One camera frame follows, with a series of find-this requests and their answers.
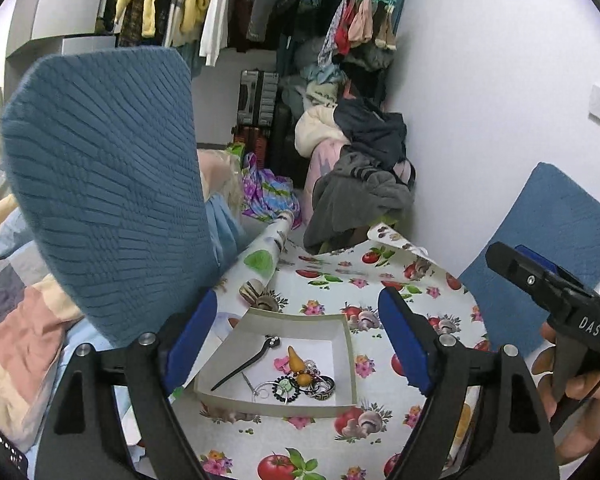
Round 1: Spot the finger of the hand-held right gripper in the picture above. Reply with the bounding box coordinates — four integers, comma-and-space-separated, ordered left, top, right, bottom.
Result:
514, 245, 597, 301
485, 241, 600, 357

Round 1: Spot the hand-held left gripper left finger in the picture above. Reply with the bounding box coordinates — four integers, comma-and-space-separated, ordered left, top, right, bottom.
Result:
34, 287, 219, 480

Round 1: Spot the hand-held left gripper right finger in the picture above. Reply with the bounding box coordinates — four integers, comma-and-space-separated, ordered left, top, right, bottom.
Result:
377, 287, 561, 480

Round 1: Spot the black hair stick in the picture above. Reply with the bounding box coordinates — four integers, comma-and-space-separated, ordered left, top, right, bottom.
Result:
210, 337, 281, 392

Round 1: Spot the black patterned ring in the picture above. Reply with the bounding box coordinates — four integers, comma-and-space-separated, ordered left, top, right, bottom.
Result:
307, 377, 337, 402

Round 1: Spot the green cardboard box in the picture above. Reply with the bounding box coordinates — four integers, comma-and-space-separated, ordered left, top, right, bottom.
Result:
194, 307, 358, 420

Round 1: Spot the silver bangle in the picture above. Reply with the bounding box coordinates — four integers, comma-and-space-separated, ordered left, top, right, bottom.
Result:
252, 382, 281, 404

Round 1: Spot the silver ball chain necklace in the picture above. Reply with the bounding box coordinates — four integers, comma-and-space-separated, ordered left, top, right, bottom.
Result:
302, 357, 333, 383

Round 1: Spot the black spiral hair tie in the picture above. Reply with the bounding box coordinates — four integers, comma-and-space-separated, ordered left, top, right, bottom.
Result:
274, 376, 302, 405

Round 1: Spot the yellow gourd pendant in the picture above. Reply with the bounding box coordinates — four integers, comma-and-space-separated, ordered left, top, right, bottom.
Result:
287, 346, 312, 387

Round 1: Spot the person's right hand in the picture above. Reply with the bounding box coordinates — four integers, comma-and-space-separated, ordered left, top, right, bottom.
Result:
530, 321, 600, 467

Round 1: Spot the vegetable print tablecloth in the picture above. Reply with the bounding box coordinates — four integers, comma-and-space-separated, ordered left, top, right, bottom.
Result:
170, 210, 491, 480

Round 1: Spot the light blue cloth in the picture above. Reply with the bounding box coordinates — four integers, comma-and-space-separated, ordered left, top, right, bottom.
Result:
204, 194, 247, 267

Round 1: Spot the grey jacket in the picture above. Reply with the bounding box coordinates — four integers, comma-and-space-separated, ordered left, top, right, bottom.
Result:
304, 152, 416, 255

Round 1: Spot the purple floral cloth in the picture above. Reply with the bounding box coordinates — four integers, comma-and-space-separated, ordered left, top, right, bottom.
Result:
240, 152, 302, 232

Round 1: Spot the patchwork bed blanket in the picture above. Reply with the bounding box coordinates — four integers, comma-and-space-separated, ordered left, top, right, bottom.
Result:
0, 87, 131, 458

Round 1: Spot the black garment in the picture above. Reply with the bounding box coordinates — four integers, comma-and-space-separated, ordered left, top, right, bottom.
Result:
334, 97, 409, 172

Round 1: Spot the cream padded blanket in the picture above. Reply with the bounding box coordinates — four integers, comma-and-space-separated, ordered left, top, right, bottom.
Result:
295, 104, 352, 162

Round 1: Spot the row of hanging clothes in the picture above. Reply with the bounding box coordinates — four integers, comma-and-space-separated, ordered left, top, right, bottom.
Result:
95, 0, 341, 68

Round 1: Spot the white wardrobe panel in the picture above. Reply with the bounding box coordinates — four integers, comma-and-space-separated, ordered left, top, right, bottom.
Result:
5, 0, 117, 60

